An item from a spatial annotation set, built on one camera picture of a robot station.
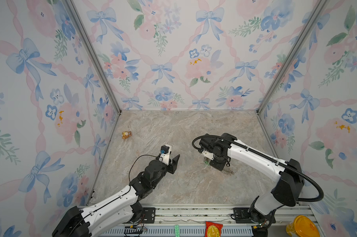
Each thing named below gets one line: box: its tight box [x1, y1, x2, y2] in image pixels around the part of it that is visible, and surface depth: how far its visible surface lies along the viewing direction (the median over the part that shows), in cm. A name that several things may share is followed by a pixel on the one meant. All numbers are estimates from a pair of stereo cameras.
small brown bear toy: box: [121, 131, 133, 140], surface depth 105 cm
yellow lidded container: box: [285, 214, 321, 237], surface depth 64 cm
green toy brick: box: [174, 224, 180, 237], surface depth 71 cm
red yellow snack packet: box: [204, 220, 224, 237], surface depth 70 cm
